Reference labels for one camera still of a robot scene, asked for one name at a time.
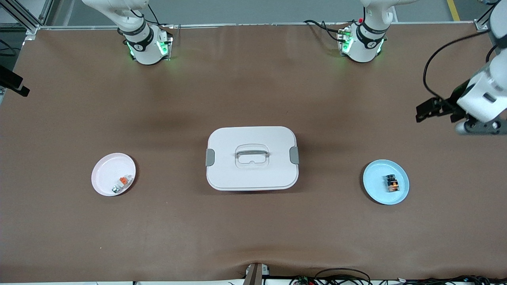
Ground black cable bundle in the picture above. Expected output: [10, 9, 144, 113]
[289, 268, 507, 285]

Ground pink round plate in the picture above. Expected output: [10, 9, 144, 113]
[91, 153, 137, 197]

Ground aluminium frame post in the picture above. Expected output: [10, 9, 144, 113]
[0, 0, 54, 35]
[475, 0, 507, 32]

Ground brown table mat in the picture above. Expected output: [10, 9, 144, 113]
[0, 22, 507, 283]

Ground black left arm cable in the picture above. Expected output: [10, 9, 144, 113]
[422, 30, 498, 104]

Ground black right base cable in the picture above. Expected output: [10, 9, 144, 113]
[129, 3, 175, 29]

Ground blue round plate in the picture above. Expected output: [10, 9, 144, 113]
[363, 159, 410, 205]

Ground black background cable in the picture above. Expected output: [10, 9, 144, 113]
[0, 39, 17, 58]

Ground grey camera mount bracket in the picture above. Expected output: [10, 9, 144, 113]
[242, 262, 271, 285]

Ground white and orange switch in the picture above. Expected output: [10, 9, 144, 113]
[112, 175, 132, 194]

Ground black and orange switch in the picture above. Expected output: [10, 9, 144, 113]
[383, 173, 400, 193]

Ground white lidded storage box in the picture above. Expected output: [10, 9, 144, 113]
[205, 126, 300, 192]

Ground black left base cables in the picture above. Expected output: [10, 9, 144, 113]
[303, 18, 359, 43]

